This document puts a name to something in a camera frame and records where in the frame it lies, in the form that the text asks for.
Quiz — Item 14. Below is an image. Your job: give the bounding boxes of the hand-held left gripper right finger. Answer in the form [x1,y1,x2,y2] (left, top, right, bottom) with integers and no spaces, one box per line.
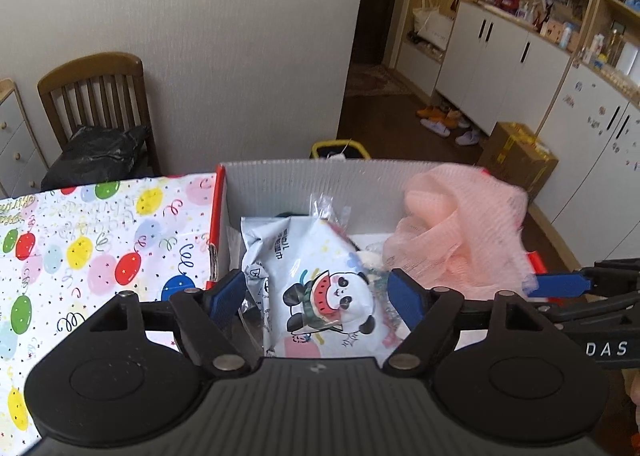
[382,268,571,379]

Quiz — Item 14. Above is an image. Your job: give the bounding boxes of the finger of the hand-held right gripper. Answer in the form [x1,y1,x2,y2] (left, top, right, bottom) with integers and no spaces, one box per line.
[536,260,640,298]
[520,287,640,326]

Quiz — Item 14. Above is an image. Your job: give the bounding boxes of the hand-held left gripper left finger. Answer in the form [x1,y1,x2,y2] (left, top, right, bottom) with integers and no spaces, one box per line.
[87,270,253,379]

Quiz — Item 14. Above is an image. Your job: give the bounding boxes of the panda print wipes packet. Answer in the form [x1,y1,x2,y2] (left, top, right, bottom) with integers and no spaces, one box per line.
[240,215,388,362]

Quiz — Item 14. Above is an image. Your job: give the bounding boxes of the pink mesh bath pouf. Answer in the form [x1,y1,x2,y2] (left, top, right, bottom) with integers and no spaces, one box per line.
[382,163,538,302]

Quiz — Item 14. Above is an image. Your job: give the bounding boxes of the clear plastic bag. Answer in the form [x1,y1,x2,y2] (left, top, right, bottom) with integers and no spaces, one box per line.
[307,193,353,237]

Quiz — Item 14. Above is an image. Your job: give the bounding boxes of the red cardboard shoe box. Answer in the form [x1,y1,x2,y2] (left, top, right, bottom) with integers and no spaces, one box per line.
[209,158,551,362]

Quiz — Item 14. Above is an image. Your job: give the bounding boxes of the person's right hand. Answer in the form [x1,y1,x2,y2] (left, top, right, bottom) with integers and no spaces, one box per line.
[629,373,640,442]

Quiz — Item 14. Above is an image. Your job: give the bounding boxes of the brown cardboard box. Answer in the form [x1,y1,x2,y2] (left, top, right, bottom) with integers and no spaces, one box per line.
[477,122,559,202]

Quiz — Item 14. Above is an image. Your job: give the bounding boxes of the balloon print tablecloth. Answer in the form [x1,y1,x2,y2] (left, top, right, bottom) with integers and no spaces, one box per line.
[0,171,221,456]

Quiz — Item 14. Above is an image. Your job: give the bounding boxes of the yellow rimmed black bin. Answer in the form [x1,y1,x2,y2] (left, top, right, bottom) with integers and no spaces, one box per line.
[310,138,371,161]

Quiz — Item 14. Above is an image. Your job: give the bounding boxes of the white slipper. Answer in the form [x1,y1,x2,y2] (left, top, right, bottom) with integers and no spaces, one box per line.
[420,118,451,138]

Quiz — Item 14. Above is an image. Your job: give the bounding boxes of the orange slippers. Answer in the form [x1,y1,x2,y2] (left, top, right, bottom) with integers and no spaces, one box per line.
[416,106,458,129]

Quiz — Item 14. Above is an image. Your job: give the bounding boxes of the black plastic bag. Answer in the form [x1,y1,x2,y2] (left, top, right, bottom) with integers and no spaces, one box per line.
[40,123,153,192]

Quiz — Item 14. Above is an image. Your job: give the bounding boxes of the patterned door mat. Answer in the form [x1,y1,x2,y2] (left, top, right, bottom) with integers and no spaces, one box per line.
[345,63,416,98]

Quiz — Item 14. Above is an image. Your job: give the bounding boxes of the brown wooden chair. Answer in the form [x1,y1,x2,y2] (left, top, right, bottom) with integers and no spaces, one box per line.
[37,52,162,177]

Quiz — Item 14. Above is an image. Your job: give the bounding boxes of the grey drawer side cabinet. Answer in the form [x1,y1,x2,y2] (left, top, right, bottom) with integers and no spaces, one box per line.
[0,78,51,199]

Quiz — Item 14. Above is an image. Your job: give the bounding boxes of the white tote bag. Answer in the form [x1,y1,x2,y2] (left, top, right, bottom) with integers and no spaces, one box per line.
[412,0,456,49]

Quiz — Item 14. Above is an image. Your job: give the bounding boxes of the dark wooden door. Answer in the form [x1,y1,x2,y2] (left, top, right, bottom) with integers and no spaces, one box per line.
[367,0,408,69]

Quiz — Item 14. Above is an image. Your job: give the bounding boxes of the white and wood wall cabinet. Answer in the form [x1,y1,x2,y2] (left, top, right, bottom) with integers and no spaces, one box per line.
[395,0,640,277]

